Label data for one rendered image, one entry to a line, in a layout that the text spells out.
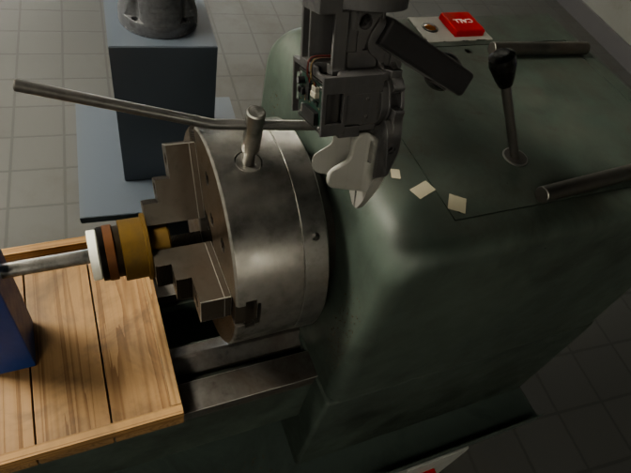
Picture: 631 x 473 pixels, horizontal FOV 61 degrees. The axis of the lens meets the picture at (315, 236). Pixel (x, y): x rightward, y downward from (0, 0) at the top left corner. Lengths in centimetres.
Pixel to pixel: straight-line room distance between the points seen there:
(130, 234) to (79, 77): 221
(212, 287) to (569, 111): 60
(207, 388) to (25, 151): 181
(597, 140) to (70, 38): 271
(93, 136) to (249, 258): 86
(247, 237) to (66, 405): 40
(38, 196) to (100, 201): 109
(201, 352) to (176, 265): 25
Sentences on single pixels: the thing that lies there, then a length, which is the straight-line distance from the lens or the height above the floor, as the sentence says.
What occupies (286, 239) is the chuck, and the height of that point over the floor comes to 119.
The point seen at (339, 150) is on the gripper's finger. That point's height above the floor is 134.
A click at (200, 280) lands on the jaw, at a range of 70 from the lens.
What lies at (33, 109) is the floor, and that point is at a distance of 275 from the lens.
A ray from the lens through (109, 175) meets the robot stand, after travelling 134.
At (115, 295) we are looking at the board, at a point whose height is 88.
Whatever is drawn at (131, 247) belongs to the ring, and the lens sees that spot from 74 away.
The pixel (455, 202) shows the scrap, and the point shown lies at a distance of 68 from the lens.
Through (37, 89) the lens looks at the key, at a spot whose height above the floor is 135.
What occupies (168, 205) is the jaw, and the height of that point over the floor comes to 113.
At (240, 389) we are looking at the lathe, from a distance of 91.
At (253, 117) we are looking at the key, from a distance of 60.
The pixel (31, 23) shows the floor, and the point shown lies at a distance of 332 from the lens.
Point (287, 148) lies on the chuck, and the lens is 70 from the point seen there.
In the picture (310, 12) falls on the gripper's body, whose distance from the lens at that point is 48.
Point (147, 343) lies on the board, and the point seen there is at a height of 88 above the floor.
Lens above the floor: 170
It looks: 50 degrees down
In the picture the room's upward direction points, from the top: 16 degrees clockwise
